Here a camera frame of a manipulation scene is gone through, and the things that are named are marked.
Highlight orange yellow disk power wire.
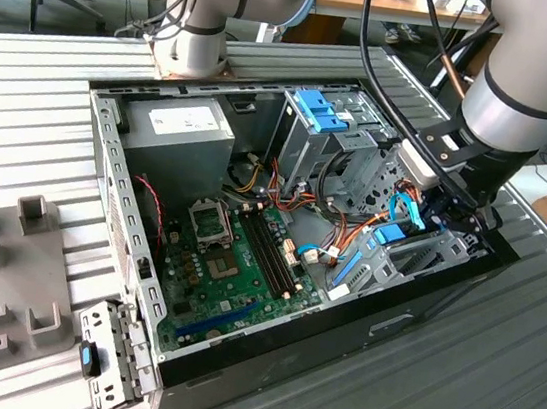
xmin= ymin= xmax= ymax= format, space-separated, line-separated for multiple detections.
xmin=328 ymin=170 xmax=429 ymax=275

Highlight light blue disk data wire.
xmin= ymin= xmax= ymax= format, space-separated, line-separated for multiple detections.
xmin=385 ymin=190 xmax=450 ymax=234

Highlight hard disk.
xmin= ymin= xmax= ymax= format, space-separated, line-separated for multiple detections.
xmin=331 ymin=204 xmax=454 ymax=303

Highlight metal disk bay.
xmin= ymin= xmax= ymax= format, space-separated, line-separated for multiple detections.
xmin=323 ymin=135 xmax=506 ymax=322

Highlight black stand pole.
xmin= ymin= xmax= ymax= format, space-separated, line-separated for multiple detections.
xmin=427 ymin=8 xmax=501 ymax=106

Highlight seated person's shoes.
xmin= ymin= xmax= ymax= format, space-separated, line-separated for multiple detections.
xmin=381 ymin=20 xmax=424 ymax=47

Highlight blue drive cage latch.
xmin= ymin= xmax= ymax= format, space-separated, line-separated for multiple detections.
xmin=287 ymin=85 xmax=364 ymax=139

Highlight metal optical drive cage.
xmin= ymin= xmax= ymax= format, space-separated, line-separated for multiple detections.
xmin=260 ymin=74 xmax=404 ymax=209

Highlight black RAM slot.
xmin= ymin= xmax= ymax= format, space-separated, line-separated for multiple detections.
xmin=253 ymin=206 xmax=314 ymax=294
xmin=238 ymin=209 xmax=298 ymax=299
xmin=245 ymin=208 xmax=306 ymax=297
xmin=230 ymin=209 xmax=292 ymax=301

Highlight black open PC case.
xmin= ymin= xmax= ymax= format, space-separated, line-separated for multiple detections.
xmin=46 ymin=42 xmax=543 ymax=409

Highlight black square chipset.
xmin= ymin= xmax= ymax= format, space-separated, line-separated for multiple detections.
xmin=202 ymin=247 xmax=244 ymax=286

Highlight CPU socket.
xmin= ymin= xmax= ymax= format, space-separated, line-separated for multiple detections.
xmin=181 ymin=194 xmax=239 ymax=255

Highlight green motherboard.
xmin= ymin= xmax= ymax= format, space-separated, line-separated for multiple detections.
xmin=147 ymin=185 xmax=339 ymax=372

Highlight blue expansion slot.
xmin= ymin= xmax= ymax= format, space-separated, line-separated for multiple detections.
xmin=173 ymin=291 xmax=261 ymax=349

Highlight grey power supply unit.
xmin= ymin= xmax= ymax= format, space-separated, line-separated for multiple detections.
xmin=112 ymin=87 xmax=241 ymax=209

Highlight metal expansion card retainer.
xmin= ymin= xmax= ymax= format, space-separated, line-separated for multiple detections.
xmin=67 ymin=293 xmax=171 ymax=409

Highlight blue black retainer latch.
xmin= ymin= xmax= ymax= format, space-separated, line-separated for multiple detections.
xmin=75 ymin=337 xmax=106 ymax=378

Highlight grey parts rack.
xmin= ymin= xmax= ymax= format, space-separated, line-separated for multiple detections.
xmin=0 ymin=173 xmax=99 ymax=389

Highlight black office chair base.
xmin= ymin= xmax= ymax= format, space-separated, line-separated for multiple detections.
xmin=0 ymin=0 xmax=109 ymax=42

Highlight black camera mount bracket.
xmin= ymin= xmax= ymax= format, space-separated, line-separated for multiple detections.
xmin=412 ymin=116 xmax=498 ymax=175

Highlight copper coloured cable sleeve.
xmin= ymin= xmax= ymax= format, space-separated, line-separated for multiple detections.
xmin=436 ymin=53 xmax=471 ymax=99

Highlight black wire bundle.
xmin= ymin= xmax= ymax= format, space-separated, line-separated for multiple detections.
xmin=312 ymin=145 xmax=365 ymax=224

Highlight white wire connector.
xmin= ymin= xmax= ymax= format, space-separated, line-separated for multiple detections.
xmin=324 ymin=281 xmax=351 ymax=304

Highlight short blue data wire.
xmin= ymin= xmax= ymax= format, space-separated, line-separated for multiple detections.
xmin=293 ymin=241 xmax=321 ymax=266

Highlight yellow orange power wire bundle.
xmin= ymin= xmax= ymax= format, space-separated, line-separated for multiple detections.
xmin=222 ymin=150 xmax=323 ymax=219

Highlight brown square base plate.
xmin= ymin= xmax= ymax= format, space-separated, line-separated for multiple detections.
xmin=138 ymin=30 xmax=241 ymax=90

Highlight red black twisted wire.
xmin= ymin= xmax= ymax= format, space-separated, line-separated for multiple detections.
xmin=124 ymin=174 xmax=173 ymax=247

